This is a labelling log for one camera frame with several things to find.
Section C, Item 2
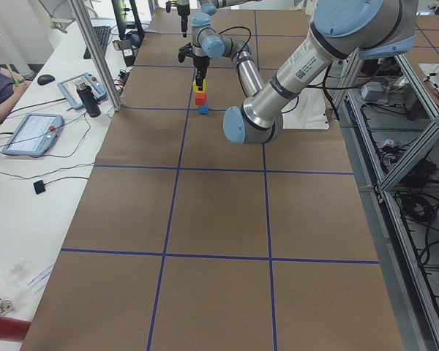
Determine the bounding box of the red fire extinguisher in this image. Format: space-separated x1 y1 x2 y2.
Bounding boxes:
0 316 31 342

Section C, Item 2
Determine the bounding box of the blue cube block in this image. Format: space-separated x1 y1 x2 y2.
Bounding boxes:
197 103 209 115

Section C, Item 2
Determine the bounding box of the near teach pendant tablet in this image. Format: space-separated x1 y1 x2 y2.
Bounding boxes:
1 113 64 156

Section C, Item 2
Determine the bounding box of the far teach pendant tablet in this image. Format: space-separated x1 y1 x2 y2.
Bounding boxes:
57 72 107 110

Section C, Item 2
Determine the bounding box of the red cube block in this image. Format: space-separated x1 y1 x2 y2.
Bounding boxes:
195 92 207 106

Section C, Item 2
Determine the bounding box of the black keyboard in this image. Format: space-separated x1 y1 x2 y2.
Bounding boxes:
92 26 111 58

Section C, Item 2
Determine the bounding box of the black computer mouse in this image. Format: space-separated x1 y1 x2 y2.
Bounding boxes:
37 74 56 86

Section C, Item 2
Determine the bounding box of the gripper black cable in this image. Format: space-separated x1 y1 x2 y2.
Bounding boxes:
215 26 253 56

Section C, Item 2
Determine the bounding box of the small black square pad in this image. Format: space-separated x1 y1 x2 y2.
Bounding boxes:
33 180 46 195

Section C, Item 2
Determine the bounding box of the aluminium frame post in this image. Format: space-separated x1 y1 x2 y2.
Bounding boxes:
68 0 122 112

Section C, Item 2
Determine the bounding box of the yellow cube block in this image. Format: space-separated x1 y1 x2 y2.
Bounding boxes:
192 79 206 94

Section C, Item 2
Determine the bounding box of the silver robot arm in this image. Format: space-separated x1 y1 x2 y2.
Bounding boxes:
192 1 418 144
165 0 247 38

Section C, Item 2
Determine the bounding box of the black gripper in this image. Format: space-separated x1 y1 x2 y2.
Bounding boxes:
177 3 189 38
178 42 209 85

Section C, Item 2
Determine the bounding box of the black water bottle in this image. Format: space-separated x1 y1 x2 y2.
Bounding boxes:
75 78 101 118

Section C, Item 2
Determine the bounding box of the teach pendant tablet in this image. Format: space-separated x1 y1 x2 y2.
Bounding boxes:
1 113 64 156
57 72 107 110

